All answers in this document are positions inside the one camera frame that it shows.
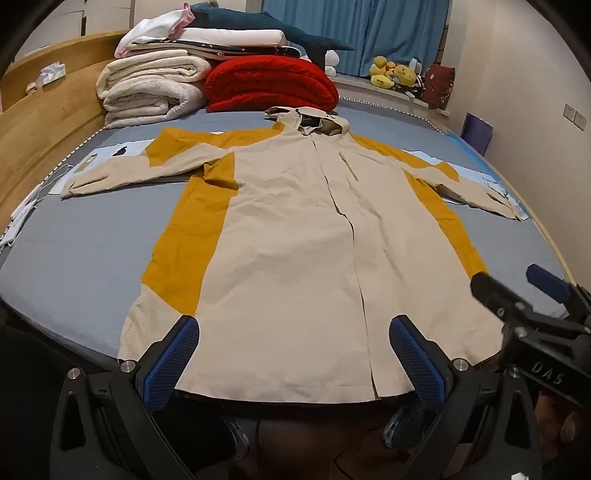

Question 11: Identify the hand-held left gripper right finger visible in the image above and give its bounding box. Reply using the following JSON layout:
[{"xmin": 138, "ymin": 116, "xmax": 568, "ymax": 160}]
[{"xmin": 389, "ymin": 315, "xmax": 542, "ymax": 480}]

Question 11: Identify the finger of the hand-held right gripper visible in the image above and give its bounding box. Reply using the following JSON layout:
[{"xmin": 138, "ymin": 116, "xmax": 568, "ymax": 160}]
[
  {"xmin": 470, "ymin": 271, "xmax": 533, "ymax": 325},
  {"xmin": 525, "ymin": 263, "xmax": 591, "ymax": 324}
]

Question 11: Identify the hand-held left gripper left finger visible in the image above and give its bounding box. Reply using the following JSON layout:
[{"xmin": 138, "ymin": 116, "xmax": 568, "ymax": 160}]
[{"xmin": 48, "ymin": 315, "xmax": 200, "ymax": 480}]

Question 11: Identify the beige and mustard hooded jacket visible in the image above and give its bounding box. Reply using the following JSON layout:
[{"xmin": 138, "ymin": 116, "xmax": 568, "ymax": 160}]
[{"xmin": 60, "ymin": 106, "xmax": 523, "ymax": 401}]

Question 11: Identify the person's right hand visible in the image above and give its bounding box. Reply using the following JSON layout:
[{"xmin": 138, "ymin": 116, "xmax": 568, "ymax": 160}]
[{"xmin": 534, "ymin": 392, "xmax": 591, "ymax": 467}]

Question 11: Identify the person's right shoe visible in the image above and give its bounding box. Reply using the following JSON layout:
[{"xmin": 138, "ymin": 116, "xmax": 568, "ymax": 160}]
[{"xmin": 381, "ymin": 401, "xmax": 435, "ymax": 452}]

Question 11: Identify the person's shoe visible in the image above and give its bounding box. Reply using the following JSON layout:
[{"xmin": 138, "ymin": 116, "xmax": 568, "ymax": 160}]
[
  {"xmin": 381, "ymin": 401, "xmax": 435, "ymax": 452},
  {"xmin": 216, "ymin": 414, "xmax": 253, "ymax": 463}
]

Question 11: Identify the person's left shoe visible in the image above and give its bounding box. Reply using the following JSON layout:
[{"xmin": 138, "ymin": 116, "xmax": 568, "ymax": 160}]
[{"xmin": 216, "ymin": 414, "xmax": 253, "ymax": 463}]

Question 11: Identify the dark red cushion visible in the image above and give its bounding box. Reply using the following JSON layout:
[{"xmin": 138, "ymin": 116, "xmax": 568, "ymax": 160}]
[{"xmin": 422, "ymin": 64, "xmax": 456, "ymax": 110}]

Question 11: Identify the window ledge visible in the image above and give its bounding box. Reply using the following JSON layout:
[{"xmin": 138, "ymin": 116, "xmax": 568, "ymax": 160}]
[{"xmin": 332, "ymin": 74, "xmax": 451, "ymax": 121}]

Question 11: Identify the yellow plush toy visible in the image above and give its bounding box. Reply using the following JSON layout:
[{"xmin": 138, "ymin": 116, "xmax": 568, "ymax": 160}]
[
  {"xmin": 369, "ymin": 55, "xmax": 398, "ymax": 89},
  {"xmin": 392, "ymin": 64, "xmax": 417, "ymax": 89}
]

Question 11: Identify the folded white quilt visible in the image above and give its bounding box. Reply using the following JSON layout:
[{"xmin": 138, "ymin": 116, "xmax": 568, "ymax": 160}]
[{"xmin": 96, "ymin": 48, "xmax": 211, "ymax": 129}]

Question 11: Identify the blue curtain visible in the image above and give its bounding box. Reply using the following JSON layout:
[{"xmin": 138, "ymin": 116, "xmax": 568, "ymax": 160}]
[{"xmin": 261, "ymin": 0, "xmax": 451, "ymax": 78}]

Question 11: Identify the folded red blanket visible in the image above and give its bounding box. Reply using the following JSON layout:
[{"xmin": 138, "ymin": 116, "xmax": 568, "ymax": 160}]
[{"xmin": 204, "ymin": 56, "xmax": 340, "ymax": 114}]

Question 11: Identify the tissue pack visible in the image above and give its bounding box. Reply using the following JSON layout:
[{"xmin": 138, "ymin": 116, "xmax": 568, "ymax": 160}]
[{"xmin": 36, "ymin": 62, "xmax": 68, "ymax": 88}]

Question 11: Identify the blue shark plush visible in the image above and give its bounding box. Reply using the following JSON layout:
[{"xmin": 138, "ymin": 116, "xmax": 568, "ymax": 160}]
[{"xmin": 189, "ymin": 2, "xmax": 356, "ymax": 52}]

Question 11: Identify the dark patterned folded blanket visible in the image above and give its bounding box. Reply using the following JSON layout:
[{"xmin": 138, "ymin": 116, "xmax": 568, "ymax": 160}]
[{"xmin": 182, "ymin": 41, "xmax": 302, "ymax": 60}]

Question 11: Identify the pink and white cloth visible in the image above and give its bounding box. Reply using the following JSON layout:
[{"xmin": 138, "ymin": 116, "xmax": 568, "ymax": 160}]
[{"xmin": 115, "ymin": 2, "xmax": 195, "ymax": 58}]

